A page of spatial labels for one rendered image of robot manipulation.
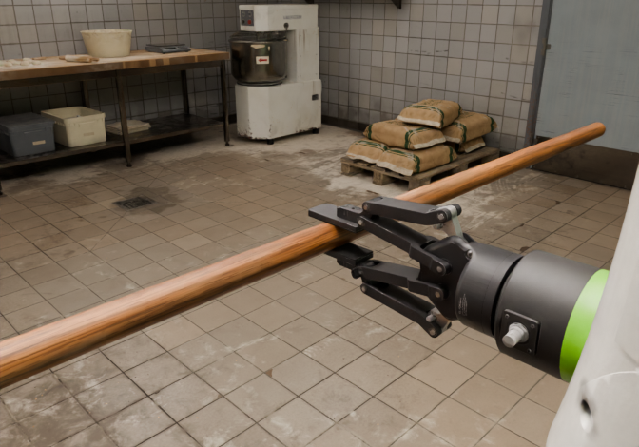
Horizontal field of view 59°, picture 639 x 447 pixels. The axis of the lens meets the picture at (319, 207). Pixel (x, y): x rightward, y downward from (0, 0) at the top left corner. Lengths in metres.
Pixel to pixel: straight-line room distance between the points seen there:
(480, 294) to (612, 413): 0.20
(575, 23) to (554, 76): 0.42
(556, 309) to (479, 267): 0.07
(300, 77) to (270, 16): 0.70
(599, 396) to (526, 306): 0.16
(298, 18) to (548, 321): 5.49
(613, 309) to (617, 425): 0.05
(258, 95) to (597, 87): 2.96
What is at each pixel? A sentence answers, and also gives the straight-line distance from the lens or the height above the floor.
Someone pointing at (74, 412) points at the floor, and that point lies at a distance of 2.35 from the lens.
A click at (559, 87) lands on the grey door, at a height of 0.72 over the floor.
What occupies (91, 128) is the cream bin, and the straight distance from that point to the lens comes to 5.15.
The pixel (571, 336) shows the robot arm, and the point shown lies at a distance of 0.45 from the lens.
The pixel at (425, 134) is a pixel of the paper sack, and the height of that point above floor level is 0.41.
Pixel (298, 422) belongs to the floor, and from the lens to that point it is 2.14.
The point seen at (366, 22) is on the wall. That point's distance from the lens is 6.09.
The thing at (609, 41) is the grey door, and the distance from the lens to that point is 4.86.
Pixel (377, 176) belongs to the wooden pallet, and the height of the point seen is 0.07.
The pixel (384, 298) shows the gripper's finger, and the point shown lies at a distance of 0.58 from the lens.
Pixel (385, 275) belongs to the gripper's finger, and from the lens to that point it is 0.57.
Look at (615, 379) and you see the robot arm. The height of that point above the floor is 1.26.
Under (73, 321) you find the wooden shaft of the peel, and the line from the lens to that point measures 0.45.
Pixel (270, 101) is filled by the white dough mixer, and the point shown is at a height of 0.43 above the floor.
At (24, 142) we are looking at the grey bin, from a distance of 4.98.
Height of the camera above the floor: 1.42
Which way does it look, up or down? 21 degrees down
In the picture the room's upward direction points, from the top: straight up
